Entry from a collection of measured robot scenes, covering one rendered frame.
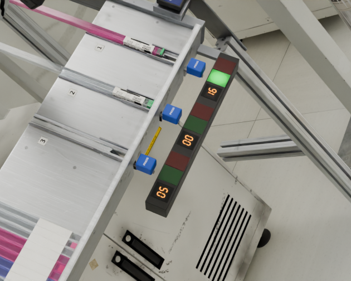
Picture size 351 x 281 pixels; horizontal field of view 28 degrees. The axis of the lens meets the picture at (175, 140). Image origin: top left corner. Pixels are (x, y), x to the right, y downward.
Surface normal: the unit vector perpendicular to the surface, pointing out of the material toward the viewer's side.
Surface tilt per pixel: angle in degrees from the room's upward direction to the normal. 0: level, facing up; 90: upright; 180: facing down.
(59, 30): 90
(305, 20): 90
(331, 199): 0
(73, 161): 44
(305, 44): 90
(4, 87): 90
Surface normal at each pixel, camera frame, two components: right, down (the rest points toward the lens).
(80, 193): 0.00, -0.48
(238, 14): -0.40, 0.80
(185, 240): 0.66, -0.08
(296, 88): -0.63, -0.59
